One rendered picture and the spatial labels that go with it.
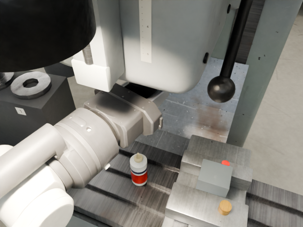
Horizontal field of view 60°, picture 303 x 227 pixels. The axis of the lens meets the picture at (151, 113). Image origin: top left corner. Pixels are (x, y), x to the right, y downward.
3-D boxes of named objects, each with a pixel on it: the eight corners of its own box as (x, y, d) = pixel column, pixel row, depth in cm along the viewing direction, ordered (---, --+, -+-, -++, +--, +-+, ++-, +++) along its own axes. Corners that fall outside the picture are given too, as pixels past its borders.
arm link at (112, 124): (164, 98, 36) (103, 154, 30) (162, 141, 43) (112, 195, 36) (99, 65, 42) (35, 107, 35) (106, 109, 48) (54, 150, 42)
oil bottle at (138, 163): (143, 188, 65) (142, 163, 57) (129, 183, 66) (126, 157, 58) (149, 175, 67) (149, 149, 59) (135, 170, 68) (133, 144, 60)
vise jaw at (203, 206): (240, 243, 49) (245, 235, 46) (164, 216, 53) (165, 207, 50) (244, 214, 53) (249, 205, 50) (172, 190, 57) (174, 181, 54)
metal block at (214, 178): (222, 203, 53) (229, 189, 49) (194, 194, 55) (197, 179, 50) (227, 182, 57) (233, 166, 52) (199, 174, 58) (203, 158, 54)
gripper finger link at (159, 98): (165, 96, 46) (143, 116, 42) (165, 82, 44) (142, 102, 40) (172, 100, 45) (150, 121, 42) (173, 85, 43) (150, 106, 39)
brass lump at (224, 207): (228, 217, 49) (231, 213, 47) (217, 213, 49) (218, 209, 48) (230, 206, 50) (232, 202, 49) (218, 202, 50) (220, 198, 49)
